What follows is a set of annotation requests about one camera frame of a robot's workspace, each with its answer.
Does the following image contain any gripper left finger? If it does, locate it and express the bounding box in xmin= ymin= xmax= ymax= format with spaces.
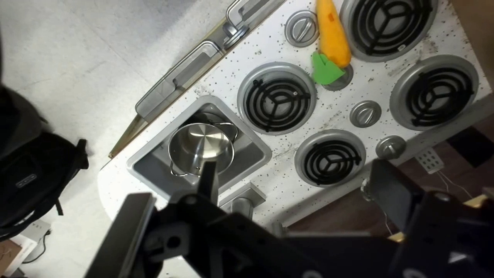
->
xmin=84 ymin=161 xmax=309 ymax=278

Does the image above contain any grey toy tap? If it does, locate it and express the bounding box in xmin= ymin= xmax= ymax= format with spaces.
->
xmin=218 ymin=182 xmax=267 ymax=221

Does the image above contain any toy stove burner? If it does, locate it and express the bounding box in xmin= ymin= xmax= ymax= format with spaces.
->
xmin=340 ymin=0 xmax=439 ymax=63
xmin=294 ymin=129 xmax=367 ymax=188
xmin=237 ymin=62 xmax=318 ymax=136
xmin=389 ymin=55 xmax=480 ymax=131

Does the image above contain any grey door handle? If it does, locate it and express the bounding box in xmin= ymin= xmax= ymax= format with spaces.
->
xmin=135 ymin=41 xmax=223 ymax=121
xmin=222 ymin=0 xmax=287 ymax=49

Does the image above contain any grey toy sink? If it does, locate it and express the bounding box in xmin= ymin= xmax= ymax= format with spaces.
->
xmin=127 ymin=95 xmax=272 ymax=202

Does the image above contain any orange carrot toy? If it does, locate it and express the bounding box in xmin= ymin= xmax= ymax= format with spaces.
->
xmin=311 ymin=0 xmax=352 ymax=85

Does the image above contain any black cable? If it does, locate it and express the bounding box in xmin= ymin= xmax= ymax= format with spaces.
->
xmin=22 ymin=230 xmax=51 ymax=265

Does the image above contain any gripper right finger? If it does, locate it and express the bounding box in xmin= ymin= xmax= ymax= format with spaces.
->
xmin=362 ymin=159 xmax=494 ymax=278

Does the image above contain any black backpack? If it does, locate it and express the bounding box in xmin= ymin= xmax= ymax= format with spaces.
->
xmin=0 ymin=84 xmax=90 ymax=241

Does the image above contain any white toy kitchen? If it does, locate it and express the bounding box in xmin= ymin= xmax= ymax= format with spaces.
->
xmin=96 ymin=0 xmax=494 ymax=237

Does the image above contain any grey stove knob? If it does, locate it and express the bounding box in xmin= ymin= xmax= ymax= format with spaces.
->
xmin=376 ymin=135 xmax=407 ymax=160
xmin=350 ymin=100 xmax=382 ymax=128
xmin=284 ymin=10 xmax=320 ymax=48
xmin=322 ymin=64 xmax=354 ymax=92

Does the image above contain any white power adapter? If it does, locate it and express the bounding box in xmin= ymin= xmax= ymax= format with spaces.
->
xmin=20 ymin=219 xmax=51 ymax=243

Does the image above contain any white power strip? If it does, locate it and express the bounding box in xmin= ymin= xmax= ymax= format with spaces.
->
xmin=414 ymin=147 xmax=445 ymax=175

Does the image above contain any silver pot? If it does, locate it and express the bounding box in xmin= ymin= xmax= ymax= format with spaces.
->
xmin=168 ymin=122 xmax=239 ymax=178

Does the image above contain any white cable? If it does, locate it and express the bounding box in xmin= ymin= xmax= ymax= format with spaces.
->
xmin=435 ymin=170 xmax=477 ymax=201

